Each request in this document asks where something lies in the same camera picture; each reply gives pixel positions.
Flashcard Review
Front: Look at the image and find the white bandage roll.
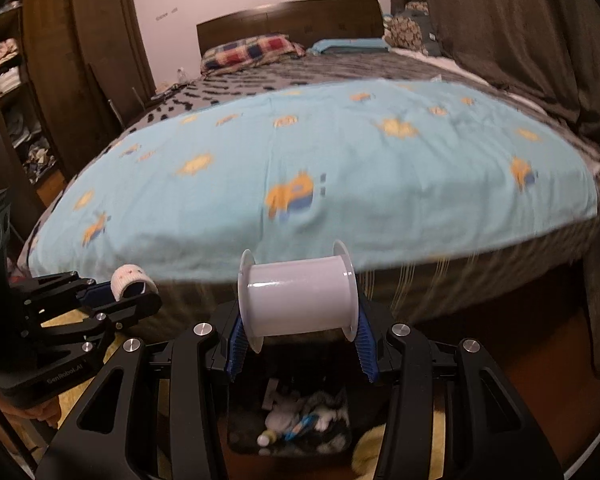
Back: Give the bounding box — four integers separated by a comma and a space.
110, 263, 158, 301

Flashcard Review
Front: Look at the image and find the black trash bin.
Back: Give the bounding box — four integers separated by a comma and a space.
227, 340, 392, 457

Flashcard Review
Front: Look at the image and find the yellow fluffy rug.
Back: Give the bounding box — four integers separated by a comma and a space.
9, 309, 447, 480

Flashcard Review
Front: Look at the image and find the grey black patterned blanket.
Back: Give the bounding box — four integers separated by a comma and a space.
18, 53, 600, 330

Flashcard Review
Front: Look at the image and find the dark wooden wardrobe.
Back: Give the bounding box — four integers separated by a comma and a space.
0, 0, 155, 233

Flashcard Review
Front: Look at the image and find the light blue sun-print sheet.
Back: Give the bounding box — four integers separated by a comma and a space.
28, 79, 600, 283

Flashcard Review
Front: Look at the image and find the plaid red blue pillow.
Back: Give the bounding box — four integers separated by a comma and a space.
200, 34, 306, 76

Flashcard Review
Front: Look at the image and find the folded light blue pillow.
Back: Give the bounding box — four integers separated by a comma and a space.
309, 38, 390, 55

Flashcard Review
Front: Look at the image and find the dark wooden headboard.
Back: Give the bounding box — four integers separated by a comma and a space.
197, 0, 385, 54

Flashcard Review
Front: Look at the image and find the patterned cushion by curtain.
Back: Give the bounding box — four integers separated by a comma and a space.
384, 1, 442, 56

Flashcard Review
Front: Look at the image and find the dark brown curtain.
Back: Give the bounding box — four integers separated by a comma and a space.
391, 0, 600, 148

